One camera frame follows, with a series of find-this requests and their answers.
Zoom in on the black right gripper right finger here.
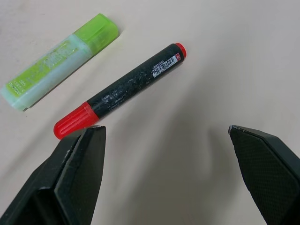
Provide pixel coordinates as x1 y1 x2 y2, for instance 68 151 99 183
228 125 300 225

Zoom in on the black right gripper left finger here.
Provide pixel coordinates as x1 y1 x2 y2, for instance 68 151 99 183
0 125 107 225

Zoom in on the green highlighter pen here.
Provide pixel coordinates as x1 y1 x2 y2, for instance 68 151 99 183
0 13 120 112

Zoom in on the black marker with red cap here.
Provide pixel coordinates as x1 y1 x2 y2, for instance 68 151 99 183
53 42 188 140

